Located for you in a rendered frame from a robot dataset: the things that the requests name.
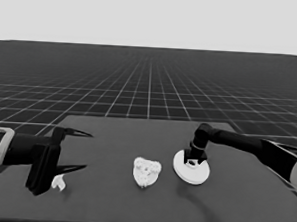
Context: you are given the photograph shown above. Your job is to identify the large thick white disc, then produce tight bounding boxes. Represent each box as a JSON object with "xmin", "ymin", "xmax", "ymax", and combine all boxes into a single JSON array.
[{"xmin": 171, "ymin": 148, "xmax": 212, "ymax": 186}]

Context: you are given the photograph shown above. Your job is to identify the small white T-shaped piece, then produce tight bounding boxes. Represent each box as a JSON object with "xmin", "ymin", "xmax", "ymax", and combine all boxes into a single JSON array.
[{"xmin": 50, "ymin": 173, "xmax": 67, "ymax": 193}]

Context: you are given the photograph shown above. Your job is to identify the small white toothed gear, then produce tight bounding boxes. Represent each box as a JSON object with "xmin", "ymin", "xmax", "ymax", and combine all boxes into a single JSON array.
[
  {"xmin": 137, "ymin": 175, "xmax": 153, "ymax": 189},
  {"xmin": 133, "ymin": 156, "xmax": 148, "ymax": 172},
  {"xmin": 148, "ymin": 160, "xmax": 163, "ymax": 176}
]

